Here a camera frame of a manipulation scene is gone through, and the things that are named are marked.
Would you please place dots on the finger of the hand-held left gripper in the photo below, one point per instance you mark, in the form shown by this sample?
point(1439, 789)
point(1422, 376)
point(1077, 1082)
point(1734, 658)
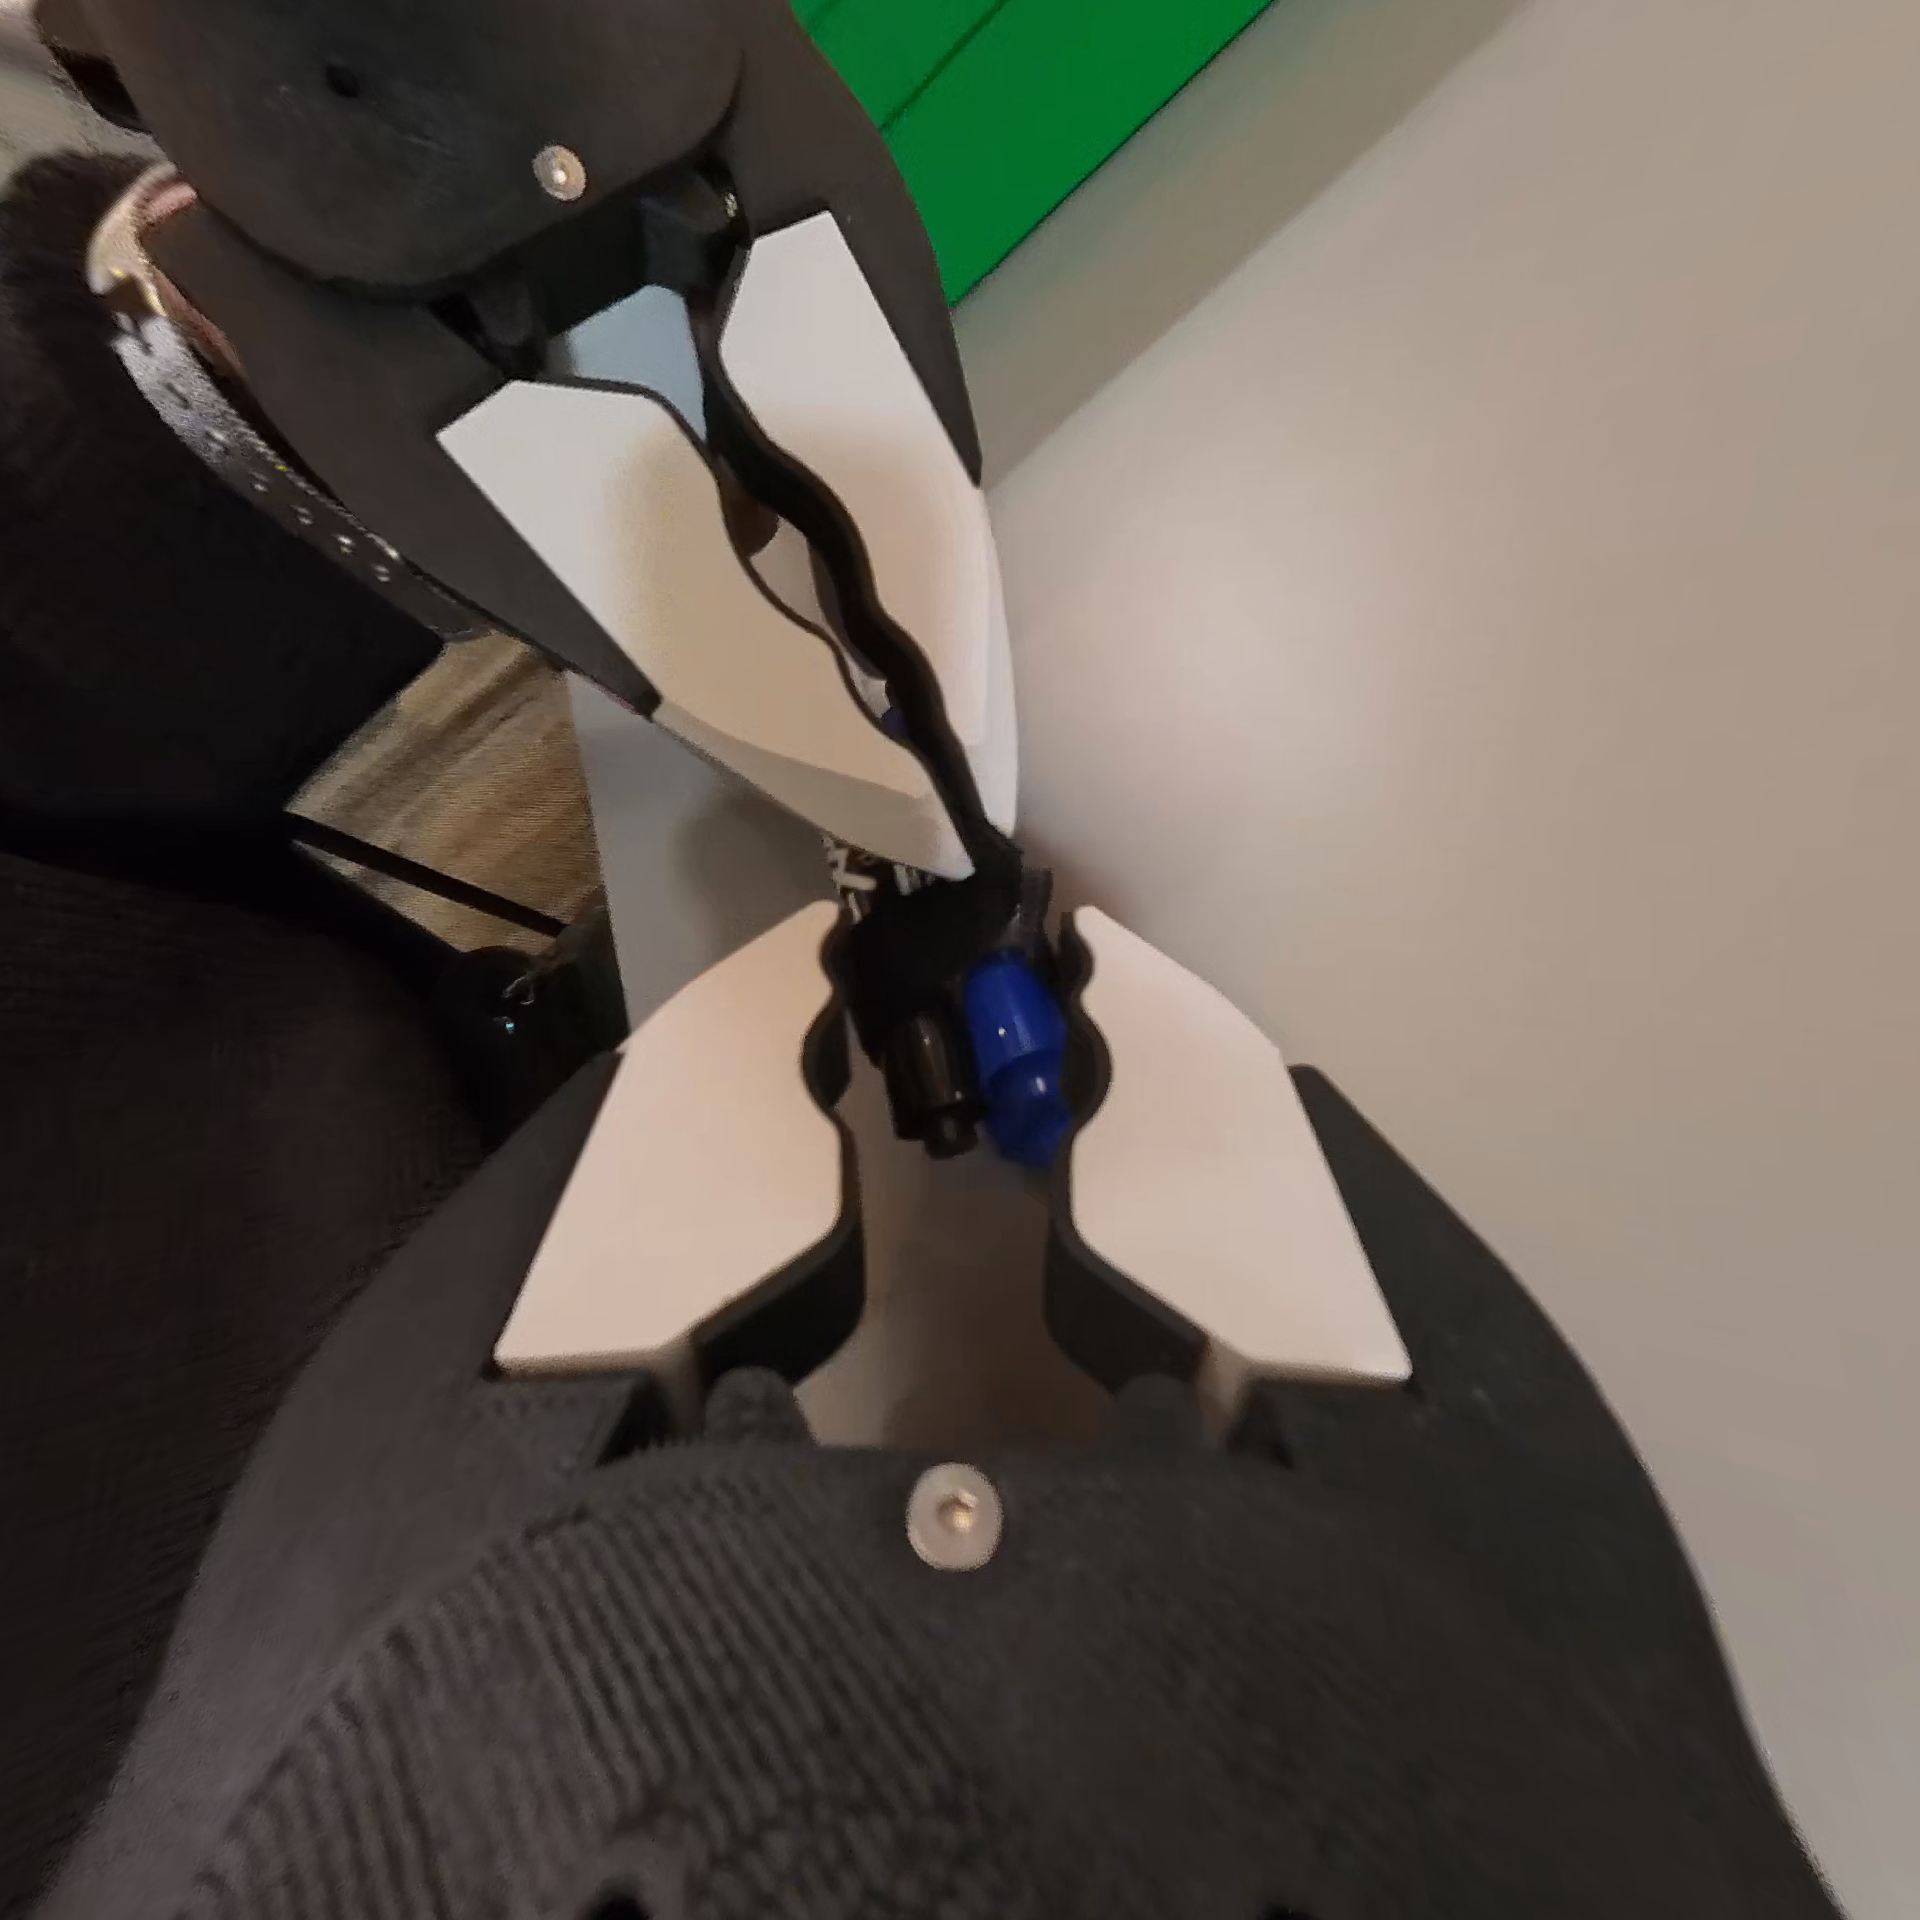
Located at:
point(915, 494)
point(630, 569)

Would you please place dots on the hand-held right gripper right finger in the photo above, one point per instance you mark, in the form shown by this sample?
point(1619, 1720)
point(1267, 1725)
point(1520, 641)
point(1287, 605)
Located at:
point(1214, 1185)

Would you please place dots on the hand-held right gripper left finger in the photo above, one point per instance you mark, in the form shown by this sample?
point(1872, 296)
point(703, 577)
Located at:
point(692, 1185)

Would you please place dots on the black dry erase marker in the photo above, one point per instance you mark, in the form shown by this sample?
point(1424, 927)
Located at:
point(932, 1066)

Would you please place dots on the green plastic bin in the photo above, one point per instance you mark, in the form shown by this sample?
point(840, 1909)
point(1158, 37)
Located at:
point(1020, 119)

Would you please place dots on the person's left forearm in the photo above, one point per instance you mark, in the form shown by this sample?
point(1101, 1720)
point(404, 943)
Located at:
point(136, 630)

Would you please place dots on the grey desk with wooden edge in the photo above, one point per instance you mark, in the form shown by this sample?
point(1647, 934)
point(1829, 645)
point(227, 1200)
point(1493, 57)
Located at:
point(1424, 674)

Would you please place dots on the metal band wristwatch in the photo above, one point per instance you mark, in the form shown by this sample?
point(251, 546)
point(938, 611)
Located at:
point(128, 224)

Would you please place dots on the person's black clothing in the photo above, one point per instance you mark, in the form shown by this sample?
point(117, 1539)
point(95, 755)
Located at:
point(196, 1277)

